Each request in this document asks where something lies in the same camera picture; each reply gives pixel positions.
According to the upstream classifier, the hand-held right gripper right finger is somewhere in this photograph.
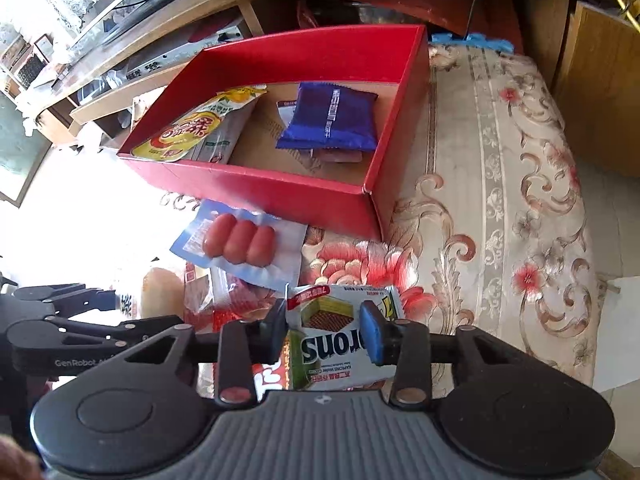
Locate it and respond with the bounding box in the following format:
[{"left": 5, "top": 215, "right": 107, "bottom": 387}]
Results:
[{"left": 360, "top": 301, "right": 506, "bottom": 407}]

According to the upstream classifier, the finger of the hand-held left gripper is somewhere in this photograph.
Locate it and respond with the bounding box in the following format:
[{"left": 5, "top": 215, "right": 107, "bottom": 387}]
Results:
[
  {"left": 7, "top": 315, "right": 183, "bottom": 356},
  {"left": 12, "top": 284, "right": 121, "bottom": 317}
]

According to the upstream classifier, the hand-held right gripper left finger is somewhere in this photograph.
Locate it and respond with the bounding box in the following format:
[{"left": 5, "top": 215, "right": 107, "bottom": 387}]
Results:
[{"left": 100, "top": 300, "right": 290, "bottom": 406}]

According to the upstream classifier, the green white wafer packet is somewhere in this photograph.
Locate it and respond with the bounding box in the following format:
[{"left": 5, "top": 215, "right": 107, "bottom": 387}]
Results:
[{"left": 282, "top": 284, "right": 407, "bottom": 392}]

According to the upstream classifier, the red clear pastry packet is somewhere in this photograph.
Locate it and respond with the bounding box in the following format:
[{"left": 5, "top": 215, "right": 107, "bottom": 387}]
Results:
[{"left": 184, "top": 260, "right": 288, "bottom": 331}]

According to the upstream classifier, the red candy packet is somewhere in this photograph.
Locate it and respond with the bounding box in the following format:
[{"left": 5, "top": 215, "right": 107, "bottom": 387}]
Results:
[{"left": 200, "top": 310, "right": 291, "bottom": 403}]

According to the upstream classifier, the round steamed cake packet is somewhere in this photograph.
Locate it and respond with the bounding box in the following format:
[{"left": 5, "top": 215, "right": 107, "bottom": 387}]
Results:
[{"left": 117, "top": 267, "right": 187, "bottom": 321}]

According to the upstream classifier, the clear sausage packet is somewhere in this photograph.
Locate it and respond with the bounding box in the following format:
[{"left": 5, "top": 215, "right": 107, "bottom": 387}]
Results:
[{"left": 170, "top": 200, "right": 308, "bottom": 293}]

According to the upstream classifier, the red cardboard box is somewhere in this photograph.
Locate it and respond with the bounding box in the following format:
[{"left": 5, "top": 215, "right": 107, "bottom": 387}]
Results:
[{"left": 117, "top": 24, "right": 431, "bottom": 241}]

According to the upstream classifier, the gold brown snack packet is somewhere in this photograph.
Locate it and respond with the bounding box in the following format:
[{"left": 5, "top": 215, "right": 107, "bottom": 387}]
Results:
[{"left": 311, "top": 147, "right": 364, "bottom": 164}]

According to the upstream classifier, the yellow snack packet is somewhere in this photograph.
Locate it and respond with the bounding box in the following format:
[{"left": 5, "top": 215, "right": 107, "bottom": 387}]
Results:
[{"left": 131, "top": 85, "right": 268, "bottom": 163}]

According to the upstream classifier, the blue wafer biscuit packet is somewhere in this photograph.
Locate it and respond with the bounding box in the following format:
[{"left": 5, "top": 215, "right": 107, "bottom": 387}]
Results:
[{"left": 276, "top": 81, "right": 379, "bottom": 152}]

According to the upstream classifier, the floral tablecloth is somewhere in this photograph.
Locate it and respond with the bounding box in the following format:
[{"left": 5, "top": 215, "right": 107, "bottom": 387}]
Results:
[{"left": 115, "top": 42, "right": 608, "bottom": 398}]

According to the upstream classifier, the white paper sheet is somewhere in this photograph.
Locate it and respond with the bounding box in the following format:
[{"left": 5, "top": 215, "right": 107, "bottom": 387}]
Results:
[{"left": 592, "top": 275, "right": 640, "bottom": 392}]

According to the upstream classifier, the silver media player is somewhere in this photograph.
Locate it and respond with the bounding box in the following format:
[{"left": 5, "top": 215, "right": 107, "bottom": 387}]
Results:
[{"left": 122, "top": 22, "right": 248, "bottom": 78}]

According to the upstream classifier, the television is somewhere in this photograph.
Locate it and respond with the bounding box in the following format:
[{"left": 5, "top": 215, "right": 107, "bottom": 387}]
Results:
[{"left": 65, "top": 0, "right": 181, "bottom": 56}]

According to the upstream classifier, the blue plastic sheet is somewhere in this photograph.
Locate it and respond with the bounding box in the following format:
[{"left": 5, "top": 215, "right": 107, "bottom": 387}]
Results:
[{"left": 431, "top": 32, "right": 515, "bottom": 53}]

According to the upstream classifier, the brown cardboard box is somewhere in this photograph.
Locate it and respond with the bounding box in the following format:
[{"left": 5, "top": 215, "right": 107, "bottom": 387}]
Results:
[{"left": 552, "top": 0, "right": 640, "bottom": 181}]

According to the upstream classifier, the black cable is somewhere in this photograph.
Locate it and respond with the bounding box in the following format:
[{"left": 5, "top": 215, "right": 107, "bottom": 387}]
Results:
[{"left": 462, "top": 0, "right": 493, "bottom": 43}]

